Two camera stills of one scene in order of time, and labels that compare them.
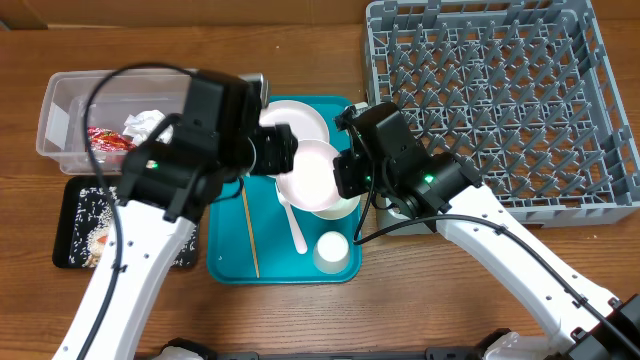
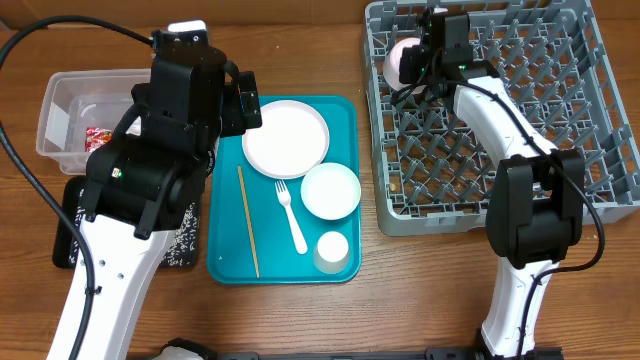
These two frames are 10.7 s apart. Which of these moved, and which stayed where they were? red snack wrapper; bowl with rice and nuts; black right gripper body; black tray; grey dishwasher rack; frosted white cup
Moved: black right gripper body; bowl with rice and nuts
Stayed: grey dishwasher rack; red snack wrapper; black tray; frosted white cup
